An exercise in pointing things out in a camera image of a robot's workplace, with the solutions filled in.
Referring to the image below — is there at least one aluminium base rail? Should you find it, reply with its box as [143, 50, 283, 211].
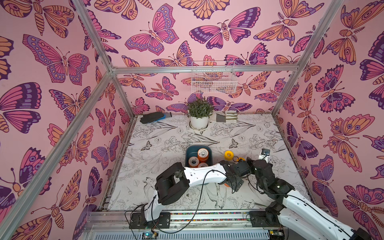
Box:
[83, 207, 337, 240]

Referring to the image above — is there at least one teal storage box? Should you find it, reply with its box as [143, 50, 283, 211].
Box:
[185, 145, 213, 168]

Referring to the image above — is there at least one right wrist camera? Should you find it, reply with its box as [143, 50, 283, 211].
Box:
[259, 148, 270, 161]

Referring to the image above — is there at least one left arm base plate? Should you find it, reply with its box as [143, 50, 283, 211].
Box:
[129, 213, 171, 229]

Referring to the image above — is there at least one green potted plant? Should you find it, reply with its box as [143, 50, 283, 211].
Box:
[188, 98, 214, 119]

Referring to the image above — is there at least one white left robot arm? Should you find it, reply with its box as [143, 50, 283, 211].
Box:
[142, 161, 251, 223]

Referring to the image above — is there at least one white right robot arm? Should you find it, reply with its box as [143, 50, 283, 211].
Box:
[247, 157, 371, 240]

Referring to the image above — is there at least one yellow tape roll back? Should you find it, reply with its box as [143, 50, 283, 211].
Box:
[224, 150, 234, 161]

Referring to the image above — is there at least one white wire basket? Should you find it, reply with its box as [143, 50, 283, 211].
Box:
[190, 64, 238, 94]

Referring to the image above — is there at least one white plant pot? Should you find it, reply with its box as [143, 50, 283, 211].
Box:
[190, 117, 209, 130]

